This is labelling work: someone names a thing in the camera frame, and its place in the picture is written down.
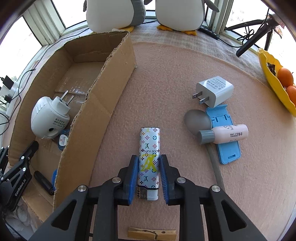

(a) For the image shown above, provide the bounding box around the small penguin plush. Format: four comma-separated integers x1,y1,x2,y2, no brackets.
155,0,219,36

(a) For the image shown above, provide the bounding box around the black cylindrical tube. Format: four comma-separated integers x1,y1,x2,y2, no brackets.
34,171,55,196

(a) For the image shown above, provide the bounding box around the blue round case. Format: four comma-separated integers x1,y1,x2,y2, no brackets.
51,169,57,191

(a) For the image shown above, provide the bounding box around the small blue liquid bottle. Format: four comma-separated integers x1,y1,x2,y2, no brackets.
58,129,70,151

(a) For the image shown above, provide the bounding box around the patterned white lighter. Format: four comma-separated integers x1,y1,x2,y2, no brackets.
137,127,161,201

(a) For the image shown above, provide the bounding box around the large penguin plush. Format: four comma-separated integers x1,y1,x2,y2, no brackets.
83,0,146,33

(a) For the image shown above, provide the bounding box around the white plug-in device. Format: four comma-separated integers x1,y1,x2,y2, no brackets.
31,90,74,139

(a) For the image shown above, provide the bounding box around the wooden clothespin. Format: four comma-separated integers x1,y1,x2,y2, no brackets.
127,227,177,240

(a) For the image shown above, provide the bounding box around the black tripod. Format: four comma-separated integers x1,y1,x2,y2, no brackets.
225,14,285,57

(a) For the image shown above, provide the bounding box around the blue phone stand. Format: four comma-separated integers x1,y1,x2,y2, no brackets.
206,104,241,165

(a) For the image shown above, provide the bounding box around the pink cosmetic bottle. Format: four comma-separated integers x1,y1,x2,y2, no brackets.
197,125,248,145

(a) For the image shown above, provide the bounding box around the orange fruit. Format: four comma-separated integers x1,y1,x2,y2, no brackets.
277,67,293,88
286,85,296,105

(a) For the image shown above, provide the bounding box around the pink felt mat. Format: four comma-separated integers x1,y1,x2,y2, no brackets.
89,42,295,240

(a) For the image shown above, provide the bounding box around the yellow fruit bowl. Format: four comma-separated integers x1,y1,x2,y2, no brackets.
257,48,296,117

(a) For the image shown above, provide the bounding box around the white usb charger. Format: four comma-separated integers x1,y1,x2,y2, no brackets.
192,76,234,108

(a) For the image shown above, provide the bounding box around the brown cardboard box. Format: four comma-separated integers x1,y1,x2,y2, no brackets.
9,31,136,221

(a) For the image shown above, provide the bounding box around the white power strip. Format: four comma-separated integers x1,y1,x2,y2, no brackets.
1,81,19,118

